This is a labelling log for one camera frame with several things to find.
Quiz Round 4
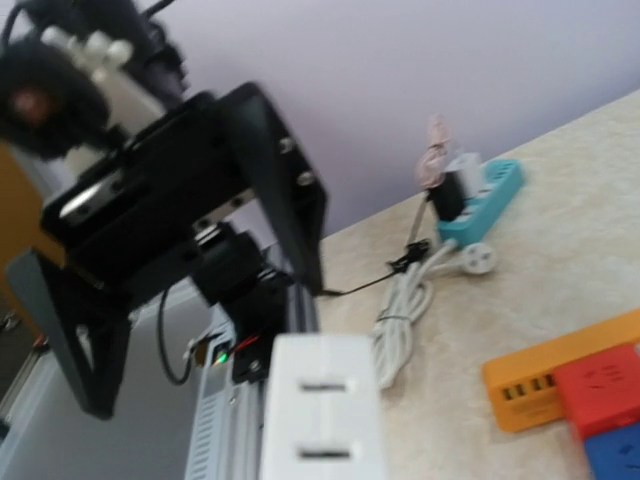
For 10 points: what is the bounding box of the teal power strip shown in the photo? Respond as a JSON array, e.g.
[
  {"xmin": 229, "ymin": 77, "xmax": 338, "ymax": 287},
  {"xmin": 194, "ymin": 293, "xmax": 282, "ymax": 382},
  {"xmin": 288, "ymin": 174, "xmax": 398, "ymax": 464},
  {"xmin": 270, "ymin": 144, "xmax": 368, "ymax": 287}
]
[{"xmin": 437, "ymin": 159, "xmax": 525, "ymax": 249}]

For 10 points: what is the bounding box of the white strip power cable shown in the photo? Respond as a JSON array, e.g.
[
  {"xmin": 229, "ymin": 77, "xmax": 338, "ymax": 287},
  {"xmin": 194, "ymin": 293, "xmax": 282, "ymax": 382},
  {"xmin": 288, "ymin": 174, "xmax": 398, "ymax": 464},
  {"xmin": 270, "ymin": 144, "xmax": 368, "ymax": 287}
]
[{"xmin": 369, "ymin": 234, "xmax": 499, "ymax": 391}]

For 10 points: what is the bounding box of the white plug adapter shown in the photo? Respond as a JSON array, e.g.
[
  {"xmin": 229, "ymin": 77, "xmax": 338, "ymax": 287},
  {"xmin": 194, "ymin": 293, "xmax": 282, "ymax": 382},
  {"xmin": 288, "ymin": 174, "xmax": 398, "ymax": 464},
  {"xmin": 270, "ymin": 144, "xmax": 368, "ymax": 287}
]
[{"xmin": 260, "ymin": 333, "xmax": 389, "ymax": 480}]

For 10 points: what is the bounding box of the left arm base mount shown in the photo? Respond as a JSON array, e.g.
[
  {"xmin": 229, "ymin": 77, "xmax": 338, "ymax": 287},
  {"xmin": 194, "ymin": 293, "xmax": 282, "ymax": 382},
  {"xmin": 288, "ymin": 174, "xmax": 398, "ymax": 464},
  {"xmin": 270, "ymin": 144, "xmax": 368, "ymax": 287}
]
[{"xmin": 194, "ymin": 285, "xmax": 319, "ymax": 384}]

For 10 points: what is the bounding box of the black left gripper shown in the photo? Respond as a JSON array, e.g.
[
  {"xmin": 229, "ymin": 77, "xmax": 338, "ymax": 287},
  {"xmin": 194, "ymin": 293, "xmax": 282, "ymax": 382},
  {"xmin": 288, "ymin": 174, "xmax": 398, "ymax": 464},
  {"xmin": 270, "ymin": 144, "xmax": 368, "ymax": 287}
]
[{"xmin": 41, "ymin": 82, "xmax": 328, "ymax": 300}]

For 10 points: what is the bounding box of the red cube socket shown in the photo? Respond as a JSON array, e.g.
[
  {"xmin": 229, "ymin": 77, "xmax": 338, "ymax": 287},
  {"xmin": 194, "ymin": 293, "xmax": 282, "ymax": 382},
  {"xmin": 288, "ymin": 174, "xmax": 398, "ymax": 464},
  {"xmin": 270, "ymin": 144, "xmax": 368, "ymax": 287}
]
[{"xmin": 553, "ymin": 344, "xmax": 639, "ymax": 441}]

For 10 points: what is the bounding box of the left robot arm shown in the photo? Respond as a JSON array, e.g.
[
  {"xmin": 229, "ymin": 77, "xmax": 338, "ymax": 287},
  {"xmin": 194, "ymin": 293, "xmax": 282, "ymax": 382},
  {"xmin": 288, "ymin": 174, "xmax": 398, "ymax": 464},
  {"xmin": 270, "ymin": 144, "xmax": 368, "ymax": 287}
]
[{"xmin": 1, "ymin": 1, "xmax": 327, "ymax": 420}]

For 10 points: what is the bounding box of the white charger with pink cable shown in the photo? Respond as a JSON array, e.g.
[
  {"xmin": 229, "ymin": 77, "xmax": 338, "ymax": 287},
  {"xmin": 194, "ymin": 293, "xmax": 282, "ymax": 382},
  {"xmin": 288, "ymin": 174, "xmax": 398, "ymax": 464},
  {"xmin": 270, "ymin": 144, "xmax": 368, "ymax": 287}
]
[{"xmin": 415, "ymin": 114, "xmax": 484, "ymax": 199}]

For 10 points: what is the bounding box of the blue cube socket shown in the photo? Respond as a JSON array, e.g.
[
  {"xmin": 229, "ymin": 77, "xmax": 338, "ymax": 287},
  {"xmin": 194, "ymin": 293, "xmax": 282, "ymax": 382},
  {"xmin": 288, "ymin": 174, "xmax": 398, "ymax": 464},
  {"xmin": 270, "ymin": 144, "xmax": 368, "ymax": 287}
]
[{"xmin": 584, "ymin": 424, "xmax": 639, "ymax": 480}]

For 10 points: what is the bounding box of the orange USB socket block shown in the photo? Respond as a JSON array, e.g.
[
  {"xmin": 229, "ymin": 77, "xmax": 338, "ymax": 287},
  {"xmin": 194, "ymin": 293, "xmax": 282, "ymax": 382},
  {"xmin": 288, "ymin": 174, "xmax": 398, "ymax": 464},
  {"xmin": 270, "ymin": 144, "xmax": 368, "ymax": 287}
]
[{"xmin": 481, "ymin": 309, "xmax": 639, "ymax": 433}]

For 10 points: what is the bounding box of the aluminium front rail frame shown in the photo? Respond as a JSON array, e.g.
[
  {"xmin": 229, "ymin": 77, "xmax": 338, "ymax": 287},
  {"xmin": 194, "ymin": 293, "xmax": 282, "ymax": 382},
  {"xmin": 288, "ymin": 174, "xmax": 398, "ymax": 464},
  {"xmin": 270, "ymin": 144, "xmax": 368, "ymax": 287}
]
[{"xmin": 0, "ymin": 279, "xmax": 321, "ymax": 480}]

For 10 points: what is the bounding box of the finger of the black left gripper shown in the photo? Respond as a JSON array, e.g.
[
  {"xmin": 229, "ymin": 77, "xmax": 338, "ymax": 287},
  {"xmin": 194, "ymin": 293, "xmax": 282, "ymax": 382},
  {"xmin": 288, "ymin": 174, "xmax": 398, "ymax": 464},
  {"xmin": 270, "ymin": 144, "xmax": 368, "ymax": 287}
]
[{"xmin": 6, "ymin": 250, "xmax": 131, "ymax": 419}]

